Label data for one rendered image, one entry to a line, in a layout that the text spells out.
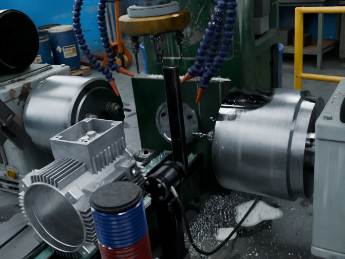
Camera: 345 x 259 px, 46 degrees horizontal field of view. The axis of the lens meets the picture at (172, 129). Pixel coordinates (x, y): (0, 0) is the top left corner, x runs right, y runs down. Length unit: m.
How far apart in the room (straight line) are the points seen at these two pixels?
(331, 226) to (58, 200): 0.57
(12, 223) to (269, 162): 0.78
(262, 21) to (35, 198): 0.83
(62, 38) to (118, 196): 5.58
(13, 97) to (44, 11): 6.06
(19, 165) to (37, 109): 0.22
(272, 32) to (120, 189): 1.00
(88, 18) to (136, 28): 6.84
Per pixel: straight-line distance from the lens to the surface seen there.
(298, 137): 0.84
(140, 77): 1.20
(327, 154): 0.80
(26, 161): 1.34
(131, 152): 0.88
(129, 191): 0.46
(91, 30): 7.85
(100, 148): 0.83
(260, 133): 0.85
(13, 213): 1.34
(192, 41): 1.23
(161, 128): 1.21
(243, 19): 1.15
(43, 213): 0.92
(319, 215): 0.87
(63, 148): 0.84
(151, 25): 0.97
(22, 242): 1.20
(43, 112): 1.20
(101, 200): 0.46
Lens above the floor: 1.45
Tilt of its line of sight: 23 degrees down
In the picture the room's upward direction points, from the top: 7 degrees counter-clockwise
